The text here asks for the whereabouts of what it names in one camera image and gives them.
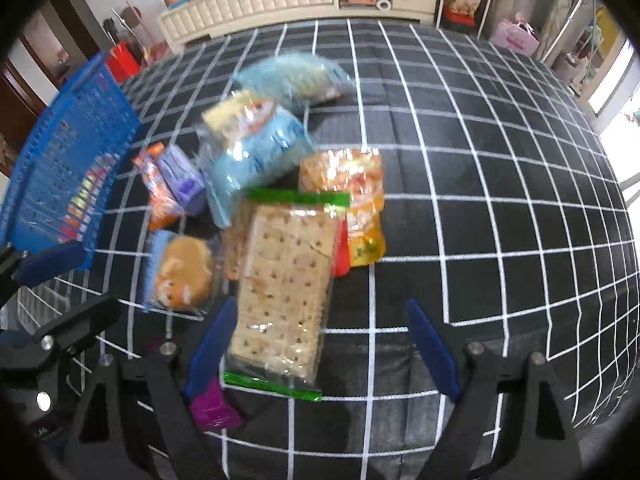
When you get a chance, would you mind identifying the blue bun packet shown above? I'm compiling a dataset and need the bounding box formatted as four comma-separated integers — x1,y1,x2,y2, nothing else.
142,230,216,316

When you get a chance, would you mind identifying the green-edged cracker packet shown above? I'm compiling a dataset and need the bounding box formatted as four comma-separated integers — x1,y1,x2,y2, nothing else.
222,187,351,403

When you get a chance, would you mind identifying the light blue snack packet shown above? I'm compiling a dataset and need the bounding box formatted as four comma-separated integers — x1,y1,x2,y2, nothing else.
234,54,357,108
200,110,316,228

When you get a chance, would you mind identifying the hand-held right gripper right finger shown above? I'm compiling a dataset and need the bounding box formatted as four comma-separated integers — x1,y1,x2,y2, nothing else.
404,298,586,480

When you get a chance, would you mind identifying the clear cracker packet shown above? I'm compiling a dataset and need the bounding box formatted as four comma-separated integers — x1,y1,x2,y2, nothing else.
220,200,256,281

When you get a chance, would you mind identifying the orange snack bar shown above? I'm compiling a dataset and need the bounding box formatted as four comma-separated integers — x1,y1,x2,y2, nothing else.
132,142,186,231

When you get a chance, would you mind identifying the magenta snack packet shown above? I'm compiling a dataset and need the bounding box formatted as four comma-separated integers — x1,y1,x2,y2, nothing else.
190,377,243,431

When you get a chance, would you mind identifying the orange yellow snack packet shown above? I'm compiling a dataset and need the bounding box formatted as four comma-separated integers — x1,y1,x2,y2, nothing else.
298,147,387,267

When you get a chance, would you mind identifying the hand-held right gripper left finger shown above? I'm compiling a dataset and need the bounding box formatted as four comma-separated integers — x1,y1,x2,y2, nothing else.
65,296,241,480

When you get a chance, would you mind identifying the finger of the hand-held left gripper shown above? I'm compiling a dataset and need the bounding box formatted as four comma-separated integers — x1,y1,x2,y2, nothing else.
29,294,123,357
0,240,88,306

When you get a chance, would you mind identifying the red snack packet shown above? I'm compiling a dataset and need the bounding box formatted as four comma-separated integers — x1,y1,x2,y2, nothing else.
332,220,351,278

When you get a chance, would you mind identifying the purple snack bar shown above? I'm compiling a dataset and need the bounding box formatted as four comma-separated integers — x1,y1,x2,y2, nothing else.
157,145,208,216

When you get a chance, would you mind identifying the blue plastic basket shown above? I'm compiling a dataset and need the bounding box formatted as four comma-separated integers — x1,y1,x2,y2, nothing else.
0,52,143,271

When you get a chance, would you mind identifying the red box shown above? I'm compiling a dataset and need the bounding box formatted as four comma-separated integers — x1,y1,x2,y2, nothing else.
106,42,143,83

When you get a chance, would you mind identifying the pink bag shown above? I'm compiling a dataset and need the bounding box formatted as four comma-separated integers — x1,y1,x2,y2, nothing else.
490,12,541,58

